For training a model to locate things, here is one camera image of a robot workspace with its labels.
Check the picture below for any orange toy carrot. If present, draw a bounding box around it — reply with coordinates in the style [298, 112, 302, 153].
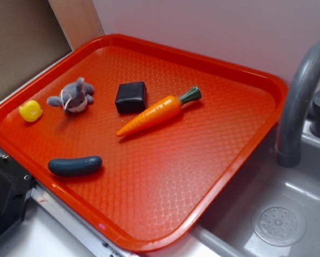
[116, 86, 202, 137]

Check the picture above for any yellow rubber duck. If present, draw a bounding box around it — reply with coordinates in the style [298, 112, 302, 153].
[18, 100, 43, 122]

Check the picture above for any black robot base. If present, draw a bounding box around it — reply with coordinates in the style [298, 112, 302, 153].
[0, 155, 34, 240]

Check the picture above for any black cube block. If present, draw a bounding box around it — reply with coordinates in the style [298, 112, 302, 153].
[115, 81, 147, 114]

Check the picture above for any gray plush animal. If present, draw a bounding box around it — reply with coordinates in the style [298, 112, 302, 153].
[47, 77, 95, 114]

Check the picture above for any dark green toy cucumber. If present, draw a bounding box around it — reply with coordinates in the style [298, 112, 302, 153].
[48, 155, 103, 177]

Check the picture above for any orange plastic tray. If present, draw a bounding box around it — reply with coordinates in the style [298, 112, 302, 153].
[0, 35, 288, 253]

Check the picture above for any gray toy faucet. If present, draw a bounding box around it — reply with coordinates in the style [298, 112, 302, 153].
[275, 41, 320, 168]

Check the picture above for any gray toy sink basin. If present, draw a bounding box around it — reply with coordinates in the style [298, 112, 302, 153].
[191, 117, 320, 257]

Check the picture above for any brown cardboard panel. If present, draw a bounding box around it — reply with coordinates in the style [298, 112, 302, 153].
[0, 1, 71, 101]

